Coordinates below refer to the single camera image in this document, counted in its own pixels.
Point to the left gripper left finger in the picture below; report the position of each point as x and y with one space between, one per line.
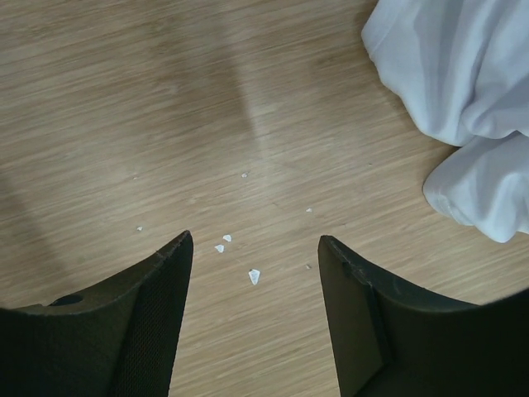
118 337

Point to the white t shirt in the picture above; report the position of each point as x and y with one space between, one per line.
461 71

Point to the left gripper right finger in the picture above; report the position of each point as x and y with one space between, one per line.
390 337

